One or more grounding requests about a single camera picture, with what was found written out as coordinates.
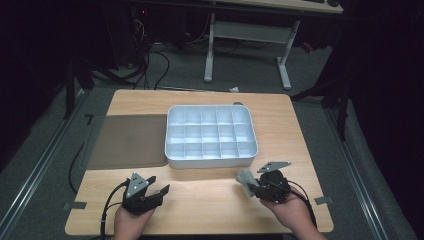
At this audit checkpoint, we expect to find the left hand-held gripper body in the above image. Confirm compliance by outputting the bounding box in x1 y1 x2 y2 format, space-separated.
122 171 155 216

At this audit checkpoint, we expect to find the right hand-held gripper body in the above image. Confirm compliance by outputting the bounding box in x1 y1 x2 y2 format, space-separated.
257 161 293 204

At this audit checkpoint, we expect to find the person's left hand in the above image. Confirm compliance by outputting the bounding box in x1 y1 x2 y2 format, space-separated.
113 207 155 240

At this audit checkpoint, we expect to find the person's right hand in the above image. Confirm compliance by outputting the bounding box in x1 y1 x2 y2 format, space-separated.
260 188 316 231

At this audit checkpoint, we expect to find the translucent grey box lid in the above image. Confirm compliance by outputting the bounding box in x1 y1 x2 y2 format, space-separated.
79 114 169 171

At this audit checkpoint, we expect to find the grey tape strip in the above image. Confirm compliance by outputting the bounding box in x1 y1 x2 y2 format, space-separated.
63 201 88 211
314 195 334 206

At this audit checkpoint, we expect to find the white compartment storage box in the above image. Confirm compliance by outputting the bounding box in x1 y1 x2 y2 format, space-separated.
164 104 259 169

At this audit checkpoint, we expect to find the black metal stand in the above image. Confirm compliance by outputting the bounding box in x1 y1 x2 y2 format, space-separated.
289 76 351 141
63 58 96 120

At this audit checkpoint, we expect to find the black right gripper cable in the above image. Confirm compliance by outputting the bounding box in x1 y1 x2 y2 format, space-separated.
286 179 318 228

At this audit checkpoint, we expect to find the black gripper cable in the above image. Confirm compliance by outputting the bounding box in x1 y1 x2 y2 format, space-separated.
99 179 130 240
286 179 318 228

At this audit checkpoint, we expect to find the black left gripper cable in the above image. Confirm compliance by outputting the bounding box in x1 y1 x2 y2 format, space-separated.
99 179 130 240

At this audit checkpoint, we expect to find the thin black cable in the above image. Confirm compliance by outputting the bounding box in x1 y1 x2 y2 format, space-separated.
68 143 86 194

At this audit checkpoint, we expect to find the metal floor rail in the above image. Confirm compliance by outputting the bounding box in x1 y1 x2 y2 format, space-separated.
0 89 88 234
324 108 389 240

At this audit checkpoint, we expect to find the black floor cable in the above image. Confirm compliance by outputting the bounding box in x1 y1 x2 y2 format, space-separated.
146 49 171 90

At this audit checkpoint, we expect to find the tangle of dark cables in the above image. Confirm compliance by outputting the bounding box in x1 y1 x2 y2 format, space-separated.
89 18 151 90

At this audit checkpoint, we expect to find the white desk frame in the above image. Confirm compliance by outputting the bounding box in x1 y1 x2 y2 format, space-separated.
203 0 344 92

